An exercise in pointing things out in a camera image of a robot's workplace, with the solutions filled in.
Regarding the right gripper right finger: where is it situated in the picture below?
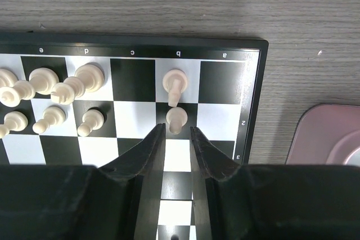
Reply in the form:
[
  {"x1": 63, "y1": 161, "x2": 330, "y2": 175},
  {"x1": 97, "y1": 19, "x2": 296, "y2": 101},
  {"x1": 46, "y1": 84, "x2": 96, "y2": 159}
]
[{"x1": 190, "y1": 127, "x2": 240, "y2": 239}]

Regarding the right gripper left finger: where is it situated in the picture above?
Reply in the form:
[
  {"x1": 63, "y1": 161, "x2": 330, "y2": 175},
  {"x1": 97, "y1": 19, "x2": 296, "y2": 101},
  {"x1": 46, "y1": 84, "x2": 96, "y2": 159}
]
[{"x1": 100, "y1": 124, "x2": 166, "y2": 239}]

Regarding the white pawn piece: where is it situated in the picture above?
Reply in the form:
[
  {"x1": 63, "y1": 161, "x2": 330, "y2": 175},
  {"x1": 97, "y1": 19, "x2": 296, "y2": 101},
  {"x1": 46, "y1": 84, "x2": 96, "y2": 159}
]
[
  {"x1": 1, "y1": 111, "x2": 28, "y2": 139},
  {"x1": 32, "y1": 106, "x2": 66, "y2": 134}
]

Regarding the white bishop piece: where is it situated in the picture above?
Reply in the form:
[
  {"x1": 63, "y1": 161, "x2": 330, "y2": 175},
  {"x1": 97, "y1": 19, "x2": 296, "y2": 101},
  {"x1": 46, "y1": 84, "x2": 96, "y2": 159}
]
[{"x1": 0, "y1": 68, "x2": 18, "y2": 87}]

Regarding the black white chess board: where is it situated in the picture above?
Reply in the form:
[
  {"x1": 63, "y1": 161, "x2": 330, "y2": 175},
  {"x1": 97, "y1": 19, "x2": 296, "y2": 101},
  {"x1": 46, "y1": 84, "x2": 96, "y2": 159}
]
[{"x1": 1, "y1": 33, "x2": 268, "y2": 239}]

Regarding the white queen piece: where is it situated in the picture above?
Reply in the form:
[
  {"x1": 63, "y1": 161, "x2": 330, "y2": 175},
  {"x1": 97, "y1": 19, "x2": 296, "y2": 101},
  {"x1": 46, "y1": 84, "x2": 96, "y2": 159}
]
[{"x1": 50, "y1": 64, "x2": 105, "y2": 105}]

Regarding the silver metal tray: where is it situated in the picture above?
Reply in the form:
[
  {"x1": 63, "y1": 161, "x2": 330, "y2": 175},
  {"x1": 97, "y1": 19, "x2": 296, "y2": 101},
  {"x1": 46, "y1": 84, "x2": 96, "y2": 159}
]
[{"x1": 286, "y1": 104, "x2": 359, "y2": 166}]

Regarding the white king piece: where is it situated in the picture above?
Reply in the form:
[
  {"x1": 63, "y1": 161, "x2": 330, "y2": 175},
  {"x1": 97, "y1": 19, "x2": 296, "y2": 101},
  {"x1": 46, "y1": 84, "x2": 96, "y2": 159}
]
[{"x1": 1, "y1": 67, "x2": 59, "y2": 107}]

